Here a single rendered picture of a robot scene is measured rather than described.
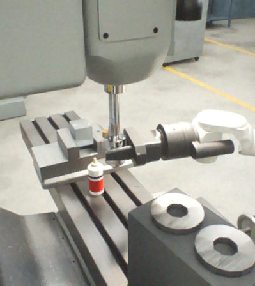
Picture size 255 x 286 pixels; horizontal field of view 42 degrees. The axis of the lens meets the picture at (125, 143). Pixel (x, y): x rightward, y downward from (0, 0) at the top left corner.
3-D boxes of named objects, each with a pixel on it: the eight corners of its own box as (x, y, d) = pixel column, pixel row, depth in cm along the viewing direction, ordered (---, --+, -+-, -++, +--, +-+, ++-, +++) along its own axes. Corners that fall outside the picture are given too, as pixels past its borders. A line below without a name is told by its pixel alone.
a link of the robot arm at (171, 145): (123, 117, 80) (169, 112, 82) (123, 151, 84) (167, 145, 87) (137, 142, 69) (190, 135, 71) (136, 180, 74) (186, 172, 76)
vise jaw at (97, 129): (101, 131, 108) (101, 120, 106) (116, 149, 98) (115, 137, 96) (84, 135, 106) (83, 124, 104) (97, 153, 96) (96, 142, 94)
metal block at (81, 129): (87, 135, 103) (85, 117, 100) (93, 143, 98) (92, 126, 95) (70, 138, 101) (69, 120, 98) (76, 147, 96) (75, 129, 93)
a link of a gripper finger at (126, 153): (105, 149, 72) (131, 145, 74) (105, 161, 74) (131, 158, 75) (106, 152, 71) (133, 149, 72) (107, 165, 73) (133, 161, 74)
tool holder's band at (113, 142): (105, 135, 77) (105, 131, 76) (125, 135, 77) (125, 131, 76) (103, 145, 73) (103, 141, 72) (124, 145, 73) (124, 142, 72)
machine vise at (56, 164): (131, 141, 117) (132, 113, 112) (152, 162, 105) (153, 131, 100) (32, 163, 104) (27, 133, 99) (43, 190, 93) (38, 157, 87)
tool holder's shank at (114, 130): (108, 133, 76) (107, 86, 70) (122, 133, 75) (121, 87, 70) (107, 139, 73) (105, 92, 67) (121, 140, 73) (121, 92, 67)
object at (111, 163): (106, 154, 80) (105, 135, 77) (125, 155, 79) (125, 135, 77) (104, 165, 76) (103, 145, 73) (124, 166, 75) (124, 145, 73)
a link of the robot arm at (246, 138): (199, 107, 81) (256, 115, 78) (193, 138, 86) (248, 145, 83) (197, 120, 75) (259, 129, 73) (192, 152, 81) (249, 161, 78)
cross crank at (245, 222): (243, 226, 131) (249, 203, 125) (267, 247, 121) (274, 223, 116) (211, 240, 124) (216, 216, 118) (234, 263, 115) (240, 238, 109)
